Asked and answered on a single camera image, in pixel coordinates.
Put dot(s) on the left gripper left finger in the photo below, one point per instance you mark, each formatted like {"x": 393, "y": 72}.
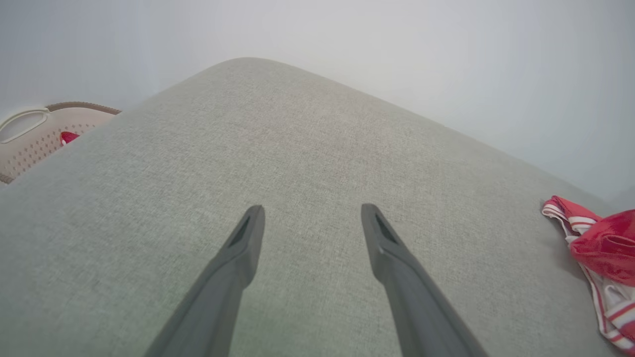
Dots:
{"x": 223, "y": 287}

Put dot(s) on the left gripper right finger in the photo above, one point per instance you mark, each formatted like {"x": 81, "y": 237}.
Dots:
{"x": 416, "y": 297}

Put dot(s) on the red and white garment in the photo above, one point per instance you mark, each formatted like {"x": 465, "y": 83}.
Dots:
{"x": 605, "y": 248}

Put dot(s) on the grey fabric sofa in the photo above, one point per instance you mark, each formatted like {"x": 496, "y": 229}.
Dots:
{"x": 307, "y": 148}

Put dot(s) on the red cloth item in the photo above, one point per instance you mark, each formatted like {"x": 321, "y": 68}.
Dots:
{"x": 68, "y": 138}

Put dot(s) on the beige perforated laundry basket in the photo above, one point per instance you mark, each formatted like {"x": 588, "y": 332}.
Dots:
{"x": 34, "y": 144}

